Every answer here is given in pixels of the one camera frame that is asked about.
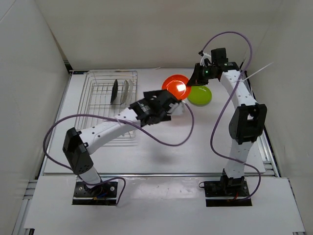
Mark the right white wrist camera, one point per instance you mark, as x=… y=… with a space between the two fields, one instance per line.
x=205 y=59

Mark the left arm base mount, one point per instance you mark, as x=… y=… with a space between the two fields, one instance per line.
x=103 y=195

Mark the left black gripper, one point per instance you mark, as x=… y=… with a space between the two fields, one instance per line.
x=151 y=93

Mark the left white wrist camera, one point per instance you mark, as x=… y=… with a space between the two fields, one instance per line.
x=176 y=109

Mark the orange plate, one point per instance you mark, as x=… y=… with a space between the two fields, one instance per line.
x=177 y=85

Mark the grey plate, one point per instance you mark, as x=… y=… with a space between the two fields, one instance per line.
x=124 y=92

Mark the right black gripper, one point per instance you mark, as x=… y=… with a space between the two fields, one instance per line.
x=196 y=79

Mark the black plate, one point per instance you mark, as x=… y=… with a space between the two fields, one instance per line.
x=114 y=92

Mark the metal wire dish rack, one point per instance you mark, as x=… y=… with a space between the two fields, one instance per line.
x=97 y=90

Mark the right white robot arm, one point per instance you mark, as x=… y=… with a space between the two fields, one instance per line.
x=246 y=124

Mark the green plate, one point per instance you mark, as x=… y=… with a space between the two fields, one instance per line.
x=200 y=95

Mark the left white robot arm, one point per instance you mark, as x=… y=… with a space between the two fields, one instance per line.
x=80 y=145

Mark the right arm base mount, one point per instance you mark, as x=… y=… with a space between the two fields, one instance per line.
x=216 y=196

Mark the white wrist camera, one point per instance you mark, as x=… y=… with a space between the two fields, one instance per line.
x=176 y=109
x=205 y=59

